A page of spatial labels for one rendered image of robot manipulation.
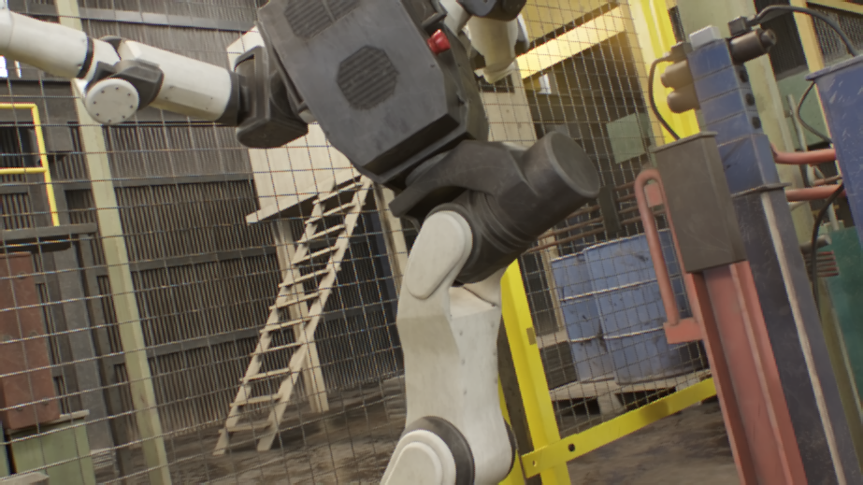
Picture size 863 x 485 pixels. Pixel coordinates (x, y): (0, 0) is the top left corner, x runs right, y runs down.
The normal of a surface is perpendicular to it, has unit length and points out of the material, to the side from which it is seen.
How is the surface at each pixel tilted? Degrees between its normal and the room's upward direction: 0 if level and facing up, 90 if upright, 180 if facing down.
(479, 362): 101
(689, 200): 90
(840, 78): 90
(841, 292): 90
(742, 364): 90
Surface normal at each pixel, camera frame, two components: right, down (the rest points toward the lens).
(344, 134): -0.22, 0.10
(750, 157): -0.72, 0.10
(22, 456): 0.65, -0.22
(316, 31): -0.34, -0.13
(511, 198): -0.41, 0.40
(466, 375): 0.78, -0.04
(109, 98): 0.47, 0.60
